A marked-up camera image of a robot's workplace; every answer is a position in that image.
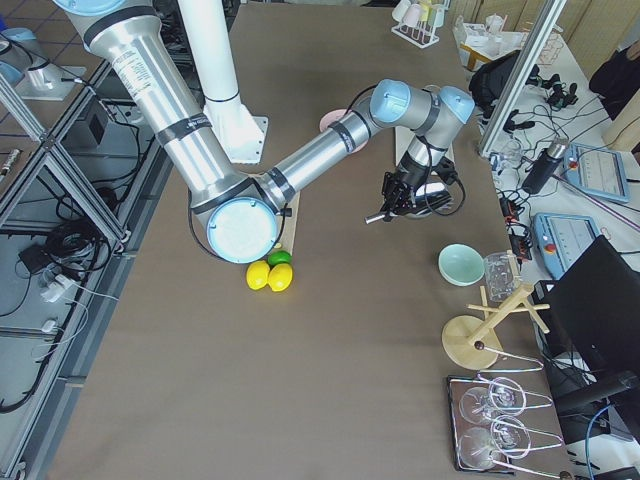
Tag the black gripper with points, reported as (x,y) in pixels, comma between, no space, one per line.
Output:
(406,181)

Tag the metal ice scoop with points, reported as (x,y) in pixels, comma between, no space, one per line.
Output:
(388,216)

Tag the pink bowl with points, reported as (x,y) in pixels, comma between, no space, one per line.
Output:
(329,118)

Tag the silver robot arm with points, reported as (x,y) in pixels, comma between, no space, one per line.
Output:
(215,143)

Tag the wooden cup tree stand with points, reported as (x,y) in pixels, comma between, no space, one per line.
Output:
(471,342)

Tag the grey folded cloth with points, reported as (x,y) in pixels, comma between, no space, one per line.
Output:
(433,196)

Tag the beige serving tray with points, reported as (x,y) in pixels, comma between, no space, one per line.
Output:
(400,145)

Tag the green bowl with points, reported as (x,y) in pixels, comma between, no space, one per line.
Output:
(461,265)

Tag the bamboo cutting board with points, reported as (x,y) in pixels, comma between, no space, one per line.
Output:
(287,239)

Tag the clear glass jar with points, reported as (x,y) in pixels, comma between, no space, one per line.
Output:
(499,275)

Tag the green lime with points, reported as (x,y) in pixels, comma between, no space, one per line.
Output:
(279,257)

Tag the yellow lemon lower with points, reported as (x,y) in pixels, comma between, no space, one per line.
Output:
(280,277)

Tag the yellow lemon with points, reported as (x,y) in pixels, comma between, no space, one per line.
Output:
(280,277)
(257,274)

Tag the black backpack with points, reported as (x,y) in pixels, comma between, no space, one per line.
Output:
(488,82)

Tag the black thermos bottle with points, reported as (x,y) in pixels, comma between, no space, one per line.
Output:
(545,166)

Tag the yellow lemon upper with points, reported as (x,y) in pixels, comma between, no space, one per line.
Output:
(257,274)

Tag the blue teach pendant near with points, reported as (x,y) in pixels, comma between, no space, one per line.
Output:
(560,239)

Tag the blue teach pendant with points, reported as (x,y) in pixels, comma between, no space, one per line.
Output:
(597,171)
(560,239)

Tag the blue teach pendant far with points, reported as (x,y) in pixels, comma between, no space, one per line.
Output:
(597,171)

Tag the black monitor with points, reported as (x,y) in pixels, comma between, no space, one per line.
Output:
(594,320)

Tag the black tray with glasses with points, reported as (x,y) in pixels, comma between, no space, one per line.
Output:
(489,436)

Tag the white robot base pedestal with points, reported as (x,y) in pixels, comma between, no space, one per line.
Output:
(241,134)

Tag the white wire cup rack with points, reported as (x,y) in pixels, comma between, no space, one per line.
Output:
(418,21)

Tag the aluminium frame post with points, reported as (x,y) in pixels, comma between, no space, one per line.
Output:
(536,40)

